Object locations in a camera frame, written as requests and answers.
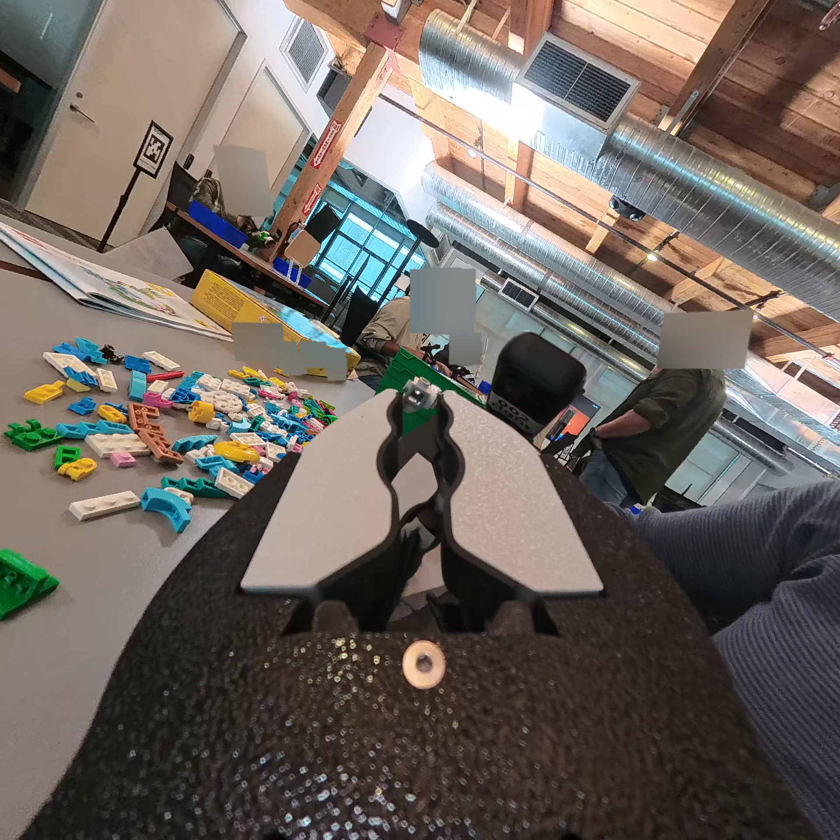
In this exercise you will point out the person's blue sweater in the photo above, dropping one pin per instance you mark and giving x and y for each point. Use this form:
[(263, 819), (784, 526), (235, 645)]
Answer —
[(787, 722)]

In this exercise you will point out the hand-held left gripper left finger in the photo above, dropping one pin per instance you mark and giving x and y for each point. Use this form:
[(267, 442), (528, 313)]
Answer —
[(328, 512)]

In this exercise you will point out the stack of green crates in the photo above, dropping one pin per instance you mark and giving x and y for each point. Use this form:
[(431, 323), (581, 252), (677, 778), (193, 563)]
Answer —
[(397, 374)]

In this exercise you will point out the computer monitor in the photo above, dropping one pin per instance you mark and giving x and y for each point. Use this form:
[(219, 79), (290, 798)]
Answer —
[(577, 420)]

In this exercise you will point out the lego instruction booklet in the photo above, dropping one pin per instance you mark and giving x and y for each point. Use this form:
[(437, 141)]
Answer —
[(98, 282)]

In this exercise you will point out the pile of colourful lego pieces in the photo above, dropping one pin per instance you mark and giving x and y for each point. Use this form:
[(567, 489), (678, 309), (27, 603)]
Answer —
[(105, 443)]

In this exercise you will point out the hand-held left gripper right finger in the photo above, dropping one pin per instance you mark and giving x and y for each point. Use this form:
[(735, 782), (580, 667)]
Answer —
[(512, 512)]

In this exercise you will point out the wooden work table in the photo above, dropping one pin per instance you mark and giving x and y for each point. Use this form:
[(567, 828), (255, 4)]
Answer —
[(262, 262)]

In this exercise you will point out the yellow lego box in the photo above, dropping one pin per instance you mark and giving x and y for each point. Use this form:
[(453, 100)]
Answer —
[(223, 298)]

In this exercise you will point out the group of green lego pieces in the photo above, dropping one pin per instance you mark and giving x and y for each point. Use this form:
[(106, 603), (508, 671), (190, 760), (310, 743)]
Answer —
[(23, 584)]

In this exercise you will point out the large silver air duct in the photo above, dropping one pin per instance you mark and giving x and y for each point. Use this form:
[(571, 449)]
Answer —
[(722, 190)]

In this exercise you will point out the white door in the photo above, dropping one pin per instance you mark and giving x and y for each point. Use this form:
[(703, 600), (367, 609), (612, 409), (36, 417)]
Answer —
[(131, 79)]

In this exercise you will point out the black floor lamp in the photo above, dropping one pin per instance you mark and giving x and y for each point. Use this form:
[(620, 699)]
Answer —
[(423, 231)]

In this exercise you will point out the marker sign on stand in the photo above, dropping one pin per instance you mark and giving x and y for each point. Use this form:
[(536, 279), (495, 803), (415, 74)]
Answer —
[(153, 148)]

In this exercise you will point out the small blue plastic bin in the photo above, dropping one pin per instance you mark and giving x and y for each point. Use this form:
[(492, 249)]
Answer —
[(289, 268)]

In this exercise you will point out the large duct vent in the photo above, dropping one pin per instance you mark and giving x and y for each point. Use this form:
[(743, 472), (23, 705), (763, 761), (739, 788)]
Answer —
[(577, 82)]

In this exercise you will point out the person's right forearm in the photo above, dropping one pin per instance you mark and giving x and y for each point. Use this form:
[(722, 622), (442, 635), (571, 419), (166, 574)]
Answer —
[(722, 538)]

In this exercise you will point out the grey tilted board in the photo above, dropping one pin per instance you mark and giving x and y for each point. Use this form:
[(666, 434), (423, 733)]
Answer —
[(154, 259)]

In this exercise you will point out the grey white lego assembly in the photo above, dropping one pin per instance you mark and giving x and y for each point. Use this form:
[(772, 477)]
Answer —
[(420, 394)]

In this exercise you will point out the tan board on clear stand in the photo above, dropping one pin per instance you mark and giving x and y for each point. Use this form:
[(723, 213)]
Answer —
[(302, 248)]

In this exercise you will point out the small wall vent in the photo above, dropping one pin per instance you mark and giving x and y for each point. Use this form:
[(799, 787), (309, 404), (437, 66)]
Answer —
[(520, 293)]

